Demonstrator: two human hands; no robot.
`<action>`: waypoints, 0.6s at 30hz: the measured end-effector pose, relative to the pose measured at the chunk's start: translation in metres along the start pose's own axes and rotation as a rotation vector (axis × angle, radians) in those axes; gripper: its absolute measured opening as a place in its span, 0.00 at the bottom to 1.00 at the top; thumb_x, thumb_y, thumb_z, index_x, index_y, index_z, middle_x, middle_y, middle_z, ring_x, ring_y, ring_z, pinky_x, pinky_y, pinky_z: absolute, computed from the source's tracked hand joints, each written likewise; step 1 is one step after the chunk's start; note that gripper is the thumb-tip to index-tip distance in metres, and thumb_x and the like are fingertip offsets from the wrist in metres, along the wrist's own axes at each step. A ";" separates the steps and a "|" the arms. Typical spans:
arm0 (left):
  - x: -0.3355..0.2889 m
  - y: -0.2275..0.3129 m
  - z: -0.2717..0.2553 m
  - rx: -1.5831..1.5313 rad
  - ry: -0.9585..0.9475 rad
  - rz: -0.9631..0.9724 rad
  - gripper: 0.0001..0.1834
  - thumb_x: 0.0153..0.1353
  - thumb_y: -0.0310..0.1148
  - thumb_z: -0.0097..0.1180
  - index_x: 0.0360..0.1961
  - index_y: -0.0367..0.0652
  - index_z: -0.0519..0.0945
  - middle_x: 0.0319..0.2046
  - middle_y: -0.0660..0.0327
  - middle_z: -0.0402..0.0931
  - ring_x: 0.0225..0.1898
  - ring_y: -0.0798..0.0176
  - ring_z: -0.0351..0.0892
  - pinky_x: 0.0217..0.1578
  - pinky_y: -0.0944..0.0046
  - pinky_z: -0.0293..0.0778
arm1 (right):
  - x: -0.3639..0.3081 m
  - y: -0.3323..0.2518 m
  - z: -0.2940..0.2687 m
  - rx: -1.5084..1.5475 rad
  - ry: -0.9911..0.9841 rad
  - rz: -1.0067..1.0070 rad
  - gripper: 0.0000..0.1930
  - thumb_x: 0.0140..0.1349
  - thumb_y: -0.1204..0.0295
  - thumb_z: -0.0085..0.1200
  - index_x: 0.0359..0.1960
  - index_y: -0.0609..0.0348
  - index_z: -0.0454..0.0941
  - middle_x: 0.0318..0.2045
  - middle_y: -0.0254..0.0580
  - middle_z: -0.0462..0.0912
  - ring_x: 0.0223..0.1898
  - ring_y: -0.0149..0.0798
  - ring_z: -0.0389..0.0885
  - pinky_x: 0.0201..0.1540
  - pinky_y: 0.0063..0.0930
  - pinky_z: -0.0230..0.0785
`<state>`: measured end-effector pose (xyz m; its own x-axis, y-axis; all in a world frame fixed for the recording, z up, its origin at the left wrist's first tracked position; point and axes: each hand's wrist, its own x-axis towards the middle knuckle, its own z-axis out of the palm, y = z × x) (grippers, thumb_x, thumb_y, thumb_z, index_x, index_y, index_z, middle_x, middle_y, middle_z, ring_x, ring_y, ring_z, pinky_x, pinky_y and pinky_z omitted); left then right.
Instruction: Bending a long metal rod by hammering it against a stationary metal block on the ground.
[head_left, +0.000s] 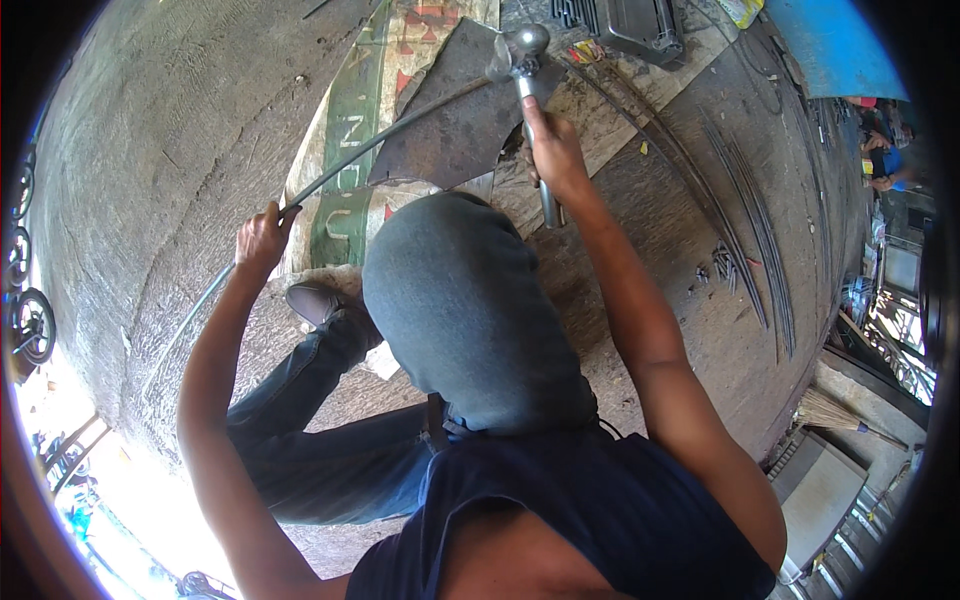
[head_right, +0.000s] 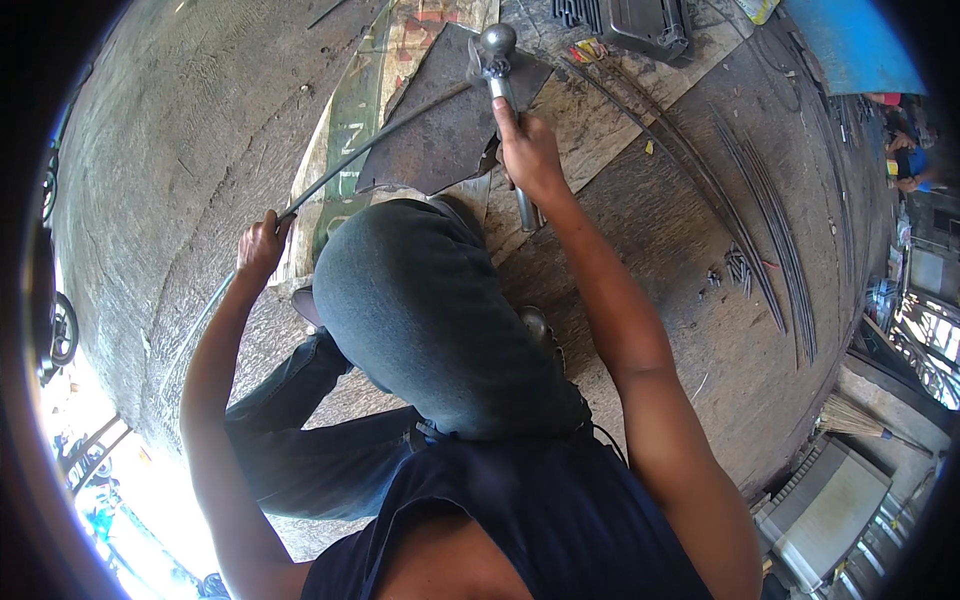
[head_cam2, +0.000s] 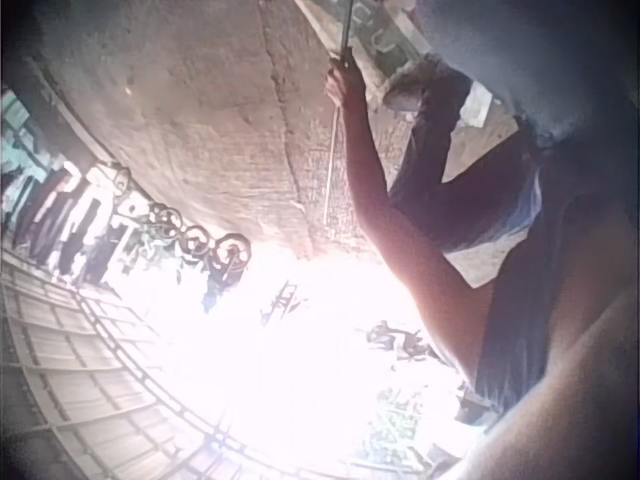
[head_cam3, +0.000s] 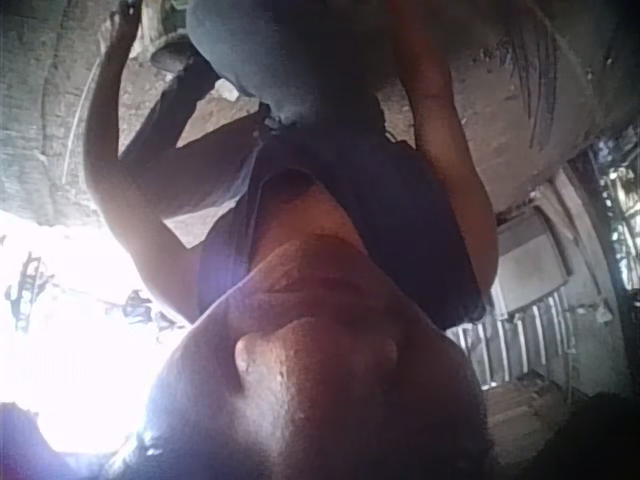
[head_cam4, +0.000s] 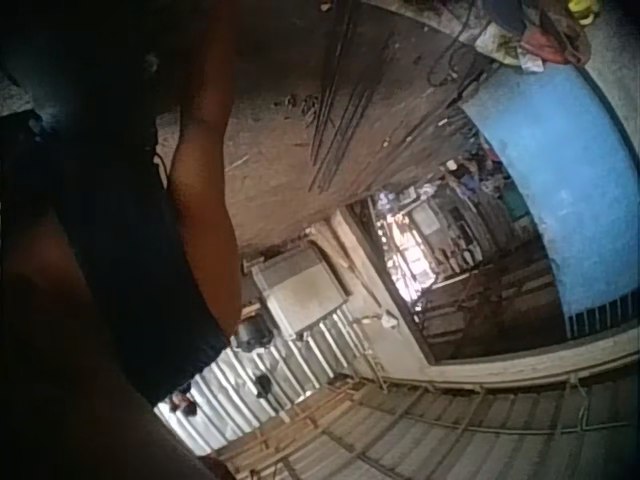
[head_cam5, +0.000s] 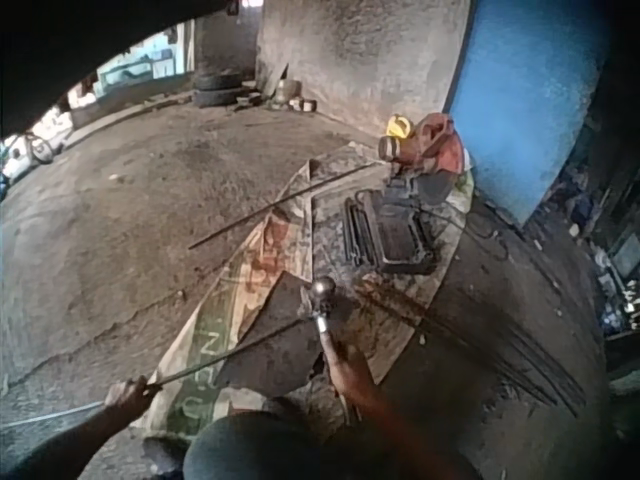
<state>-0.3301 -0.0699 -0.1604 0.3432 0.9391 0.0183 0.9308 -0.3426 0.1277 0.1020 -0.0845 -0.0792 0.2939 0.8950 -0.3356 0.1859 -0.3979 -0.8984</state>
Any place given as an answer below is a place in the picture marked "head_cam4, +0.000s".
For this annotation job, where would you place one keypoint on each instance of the grey metal box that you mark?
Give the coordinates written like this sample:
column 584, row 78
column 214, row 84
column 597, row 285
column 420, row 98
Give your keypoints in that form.
column 295, row 290

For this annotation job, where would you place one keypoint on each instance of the round dark metal pot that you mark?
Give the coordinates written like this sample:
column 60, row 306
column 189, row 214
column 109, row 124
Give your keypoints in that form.
column 252, row 336

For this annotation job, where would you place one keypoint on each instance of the cluttered shop shelves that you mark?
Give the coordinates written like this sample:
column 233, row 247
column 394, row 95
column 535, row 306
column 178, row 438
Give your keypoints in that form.
column 440, row 235

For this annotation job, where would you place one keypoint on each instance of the bundle of long metal rods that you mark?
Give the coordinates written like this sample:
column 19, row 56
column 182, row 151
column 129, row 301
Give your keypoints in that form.
column 340, row 100

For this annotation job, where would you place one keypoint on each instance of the heap of cloths and bags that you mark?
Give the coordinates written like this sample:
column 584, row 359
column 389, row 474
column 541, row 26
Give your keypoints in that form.
column 535, row 35

